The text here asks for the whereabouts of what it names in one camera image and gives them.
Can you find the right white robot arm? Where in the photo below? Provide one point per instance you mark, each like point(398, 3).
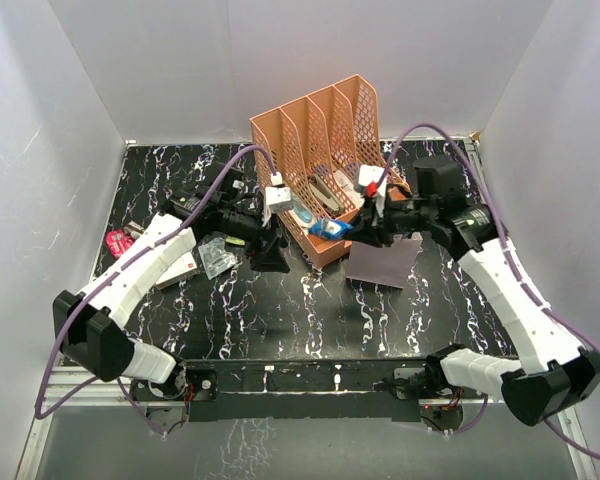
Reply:
point(553, 370)

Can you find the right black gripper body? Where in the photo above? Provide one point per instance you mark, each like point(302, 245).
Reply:
point(405, 218)

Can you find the white rectangular snack box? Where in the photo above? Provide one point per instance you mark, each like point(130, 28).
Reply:
point(183, 268)

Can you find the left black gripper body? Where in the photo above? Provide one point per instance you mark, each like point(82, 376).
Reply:
point(240, 222)

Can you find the lilac paper bag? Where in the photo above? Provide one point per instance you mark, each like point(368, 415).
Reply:
point(387, 266)

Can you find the grey stapler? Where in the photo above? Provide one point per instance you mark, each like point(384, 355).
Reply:
point(327, 195)

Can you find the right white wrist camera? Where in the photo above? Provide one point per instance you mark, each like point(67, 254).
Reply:
point(371, 182)

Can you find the white paper staples box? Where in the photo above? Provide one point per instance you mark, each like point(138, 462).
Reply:
point(348, 187)

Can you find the blue Oreo cookie pack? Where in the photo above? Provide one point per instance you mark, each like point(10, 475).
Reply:
point(330, 229)

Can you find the black front mounting rail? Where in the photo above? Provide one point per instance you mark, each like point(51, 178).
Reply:
point(392, 388)

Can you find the green sour candy bag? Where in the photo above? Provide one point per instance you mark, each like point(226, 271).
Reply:
point(234, 241)

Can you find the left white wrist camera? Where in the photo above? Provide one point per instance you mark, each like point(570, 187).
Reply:
point(278, 198)

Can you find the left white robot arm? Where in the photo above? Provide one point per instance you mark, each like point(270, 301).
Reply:
point(91, 324)

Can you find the pink candy packet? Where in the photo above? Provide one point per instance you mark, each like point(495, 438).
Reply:
point(118, 242)

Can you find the blue correction tape blister pack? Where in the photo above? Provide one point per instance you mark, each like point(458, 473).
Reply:
point(302, 215)

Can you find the silver foil snack packet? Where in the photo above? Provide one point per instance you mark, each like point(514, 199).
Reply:
point(215, 259)

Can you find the pink plastic desk organizer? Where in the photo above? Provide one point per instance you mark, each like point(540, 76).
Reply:
point(333, 128)

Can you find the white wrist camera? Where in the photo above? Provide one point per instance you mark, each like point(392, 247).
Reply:
point(278, 198)
point(371, 182)

